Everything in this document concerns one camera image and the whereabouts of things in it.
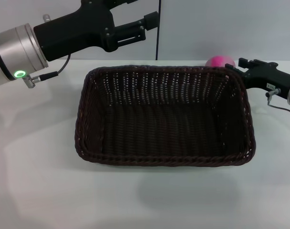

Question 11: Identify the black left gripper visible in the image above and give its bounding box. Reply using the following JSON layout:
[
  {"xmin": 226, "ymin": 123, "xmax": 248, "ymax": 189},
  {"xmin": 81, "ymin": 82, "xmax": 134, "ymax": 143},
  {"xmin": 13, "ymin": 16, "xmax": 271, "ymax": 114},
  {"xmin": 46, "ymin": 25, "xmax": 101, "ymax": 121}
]
[{"xmin": 33, "ymin": 0, "xmax": 159, "ymax": 62}]

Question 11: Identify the black vertical wall strip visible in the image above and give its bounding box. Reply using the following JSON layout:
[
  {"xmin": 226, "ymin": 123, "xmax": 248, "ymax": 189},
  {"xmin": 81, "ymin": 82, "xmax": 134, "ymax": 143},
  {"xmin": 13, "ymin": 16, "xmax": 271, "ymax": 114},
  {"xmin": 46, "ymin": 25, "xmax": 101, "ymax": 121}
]
[{"xmin": 155, "ymin": 0, "xmax": 162, "ymax": 61}]

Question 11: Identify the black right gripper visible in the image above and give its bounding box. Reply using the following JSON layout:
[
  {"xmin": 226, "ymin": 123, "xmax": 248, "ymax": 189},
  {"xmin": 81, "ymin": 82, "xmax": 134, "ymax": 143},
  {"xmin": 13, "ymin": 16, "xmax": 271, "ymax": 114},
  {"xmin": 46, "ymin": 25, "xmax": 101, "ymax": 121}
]
[{"xmin": 225, "ymin": 58, "xmax": 290, "ymax": 101}]

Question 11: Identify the dark woven rectangular basket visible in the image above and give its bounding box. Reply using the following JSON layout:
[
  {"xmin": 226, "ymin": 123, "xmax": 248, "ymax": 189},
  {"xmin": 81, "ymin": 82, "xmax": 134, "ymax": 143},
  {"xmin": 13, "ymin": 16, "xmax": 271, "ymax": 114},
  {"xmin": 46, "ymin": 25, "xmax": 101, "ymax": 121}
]
[{"xmin": 74, "ymin": 64, "xmax": 257, "ymax": 167}]

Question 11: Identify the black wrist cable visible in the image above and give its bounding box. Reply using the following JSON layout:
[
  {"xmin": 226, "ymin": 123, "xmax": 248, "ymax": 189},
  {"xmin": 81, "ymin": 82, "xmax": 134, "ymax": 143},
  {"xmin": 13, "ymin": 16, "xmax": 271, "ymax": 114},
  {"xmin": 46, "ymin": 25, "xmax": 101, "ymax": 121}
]
[
  {"xmin": 31, "ymin": 53, "xmax": 72, "ymax": 82},
  {"xmin": 265, "ymin": 88, "xmax": 290, "ymax": 118}
]

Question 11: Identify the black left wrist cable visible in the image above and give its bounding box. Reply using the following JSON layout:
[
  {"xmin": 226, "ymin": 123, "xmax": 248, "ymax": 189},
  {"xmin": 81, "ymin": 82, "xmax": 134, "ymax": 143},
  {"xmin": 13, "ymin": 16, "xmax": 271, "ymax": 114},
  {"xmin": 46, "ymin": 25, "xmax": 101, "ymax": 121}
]
[{"xmin": 31, "ymin": 53, "xmax": 72, "ymax": 82}]

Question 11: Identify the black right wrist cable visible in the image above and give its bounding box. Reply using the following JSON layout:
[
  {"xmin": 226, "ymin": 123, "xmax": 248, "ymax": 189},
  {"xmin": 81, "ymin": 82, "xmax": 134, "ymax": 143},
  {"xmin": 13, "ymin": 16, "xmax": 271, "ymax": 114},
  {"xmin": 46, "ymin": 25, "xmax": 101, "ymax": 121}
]
[{"xmin": 265, "ymin": 88, "xmax": 290, "ymax": 118}]

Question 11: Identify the pink peach toy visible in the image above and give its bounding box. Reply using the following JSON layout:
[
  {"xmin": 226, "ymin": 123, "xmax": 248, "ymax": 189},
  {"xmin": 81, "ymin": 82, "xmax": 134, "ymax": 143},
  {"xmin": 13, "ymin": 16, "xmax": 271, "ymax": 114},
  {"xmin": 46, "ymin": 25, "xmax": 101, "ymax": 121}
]
[{"xmin": 205, "ymin": 55, "xmax": 236, "ymax": 69}]

